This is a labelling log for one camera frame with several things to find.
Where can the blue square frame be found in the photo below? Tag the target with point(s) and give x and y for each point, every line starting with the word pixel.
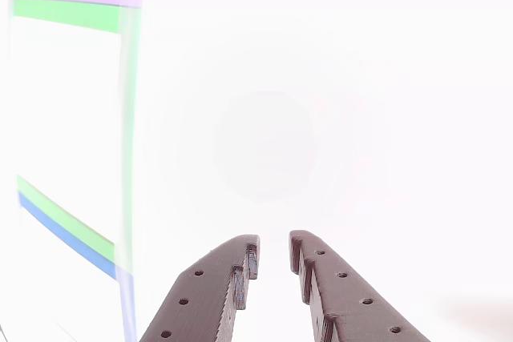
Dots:
pixel 72 244

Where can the green square frame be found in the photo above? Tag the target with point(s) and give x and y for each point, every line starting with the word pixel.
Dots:
pixel 128 117

